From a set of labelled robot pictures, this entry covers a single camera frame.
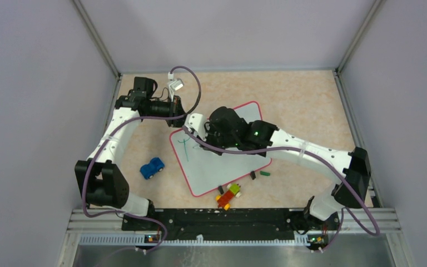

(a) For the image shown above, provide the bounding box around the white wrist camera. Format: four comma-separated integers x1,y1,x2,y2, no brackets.
167,72,184,98
184,113,208,141

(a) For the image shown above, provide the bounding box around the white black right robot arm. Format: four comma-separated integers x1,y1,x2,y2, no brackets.
188,106,380,235

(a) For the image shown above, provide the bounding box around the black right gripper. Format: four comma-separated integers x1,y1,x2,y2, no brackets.
196,122,238,156

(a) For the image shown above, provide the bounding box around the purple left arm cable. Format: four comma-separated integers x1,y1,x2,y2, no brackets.
82,65,202,255

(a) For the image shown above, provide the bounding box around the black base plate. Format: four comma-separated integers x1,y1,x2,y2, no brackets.
121,208,341,242

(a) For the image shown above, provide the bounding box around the blue toy car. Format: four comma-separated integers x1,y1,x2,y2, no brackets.
140,157,165,180

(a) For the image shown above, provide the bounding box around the pink-framed whiteboard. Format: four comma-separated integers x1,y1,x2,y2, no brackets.
168,101,273,199

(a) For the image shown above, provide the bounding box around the red yellow toy brick car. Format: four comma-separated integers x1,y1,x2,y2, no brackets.
215,183,241,210

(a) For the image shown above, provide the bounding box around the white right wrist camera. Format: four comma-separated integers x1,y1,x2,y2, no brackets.
184,113,208,141

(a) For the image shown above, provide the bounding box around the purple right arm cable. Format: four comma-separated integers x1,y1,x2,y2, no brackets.
182,125,381,253

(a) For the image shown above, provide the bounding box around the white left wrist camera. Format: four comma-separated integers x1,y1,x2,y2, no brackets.
167,72,184,98

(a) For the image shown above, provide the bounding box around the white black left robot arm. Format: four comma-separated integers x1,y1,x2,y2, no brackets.
75,75,185,230

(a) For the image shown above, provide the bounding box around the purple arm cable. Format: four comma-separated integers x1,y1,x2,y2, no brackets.
82,65,202,255
182,125,381,253

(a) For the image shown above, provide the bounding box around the aluminium frame rail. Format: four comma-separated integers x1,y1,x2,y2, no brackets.
58,207,414,266

